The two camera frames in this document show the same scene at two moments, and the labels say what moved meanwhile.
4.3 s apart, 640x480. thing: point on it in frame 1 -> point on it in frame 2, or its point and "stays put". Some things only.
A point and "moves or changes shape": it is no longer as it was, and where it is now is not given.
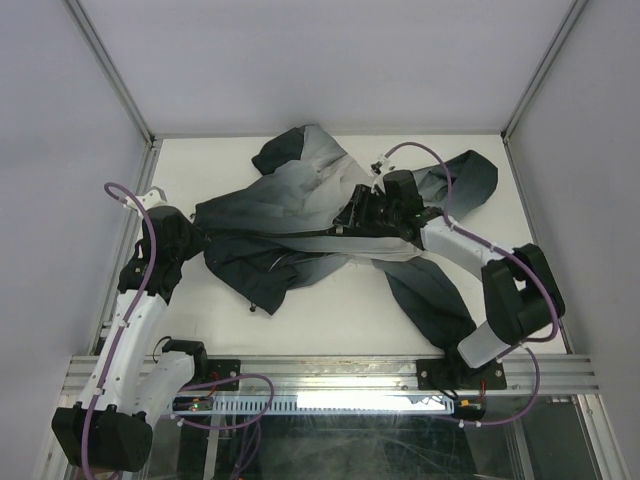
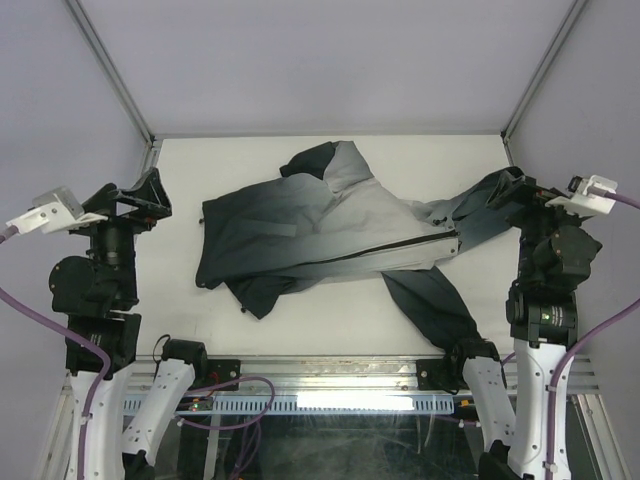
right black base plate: (456, 375) stays put
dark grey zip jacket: (259, 241) moves or changes shape
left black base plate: (223, 369) stays put
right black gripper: (351, 218) -> (508, 183)
